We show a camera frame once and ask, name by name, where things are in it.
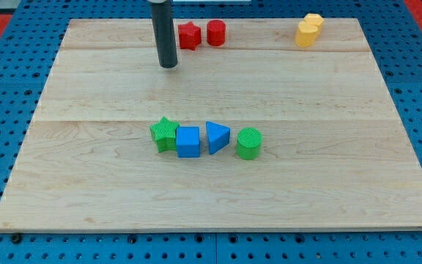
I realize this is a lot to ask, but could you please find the red star block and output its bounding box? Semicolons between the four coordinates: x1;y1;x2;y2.
178;21;201;51

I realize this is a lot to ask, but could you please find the green cylinder block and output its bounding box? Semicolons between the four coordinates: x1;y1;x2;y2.
236;127;263;160

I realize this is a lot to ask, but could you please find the green star block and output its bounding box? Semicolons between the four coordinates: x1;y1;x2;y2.
149;117;179;153

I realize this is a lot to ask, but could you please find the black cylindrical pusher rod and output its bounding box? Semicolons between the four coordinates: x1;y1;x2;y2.
149;0;178;68

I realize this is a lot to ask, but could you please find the wooden board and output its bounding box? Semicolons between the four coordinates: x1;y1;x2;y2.
0;18;422;233

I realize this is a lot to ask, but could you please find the blue cube block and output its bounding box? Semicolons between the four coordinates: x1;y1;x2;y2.
176;126;201;158

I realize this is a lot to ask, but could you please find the yellow hexagon block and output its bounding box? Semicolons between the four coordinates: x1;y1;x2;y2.
303;13;325;35

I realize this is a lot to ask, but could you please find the red cylinder block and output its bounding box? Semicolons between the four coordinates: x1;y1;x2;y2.
207;20;226;46

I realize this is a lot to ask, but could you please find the yellow heart block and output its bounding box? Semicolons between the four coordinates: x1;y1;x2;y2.
295;21;319;48

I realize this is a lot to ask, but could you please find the blue triangle block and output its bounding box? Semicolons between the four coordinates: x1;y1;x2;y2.
205;121;231;155

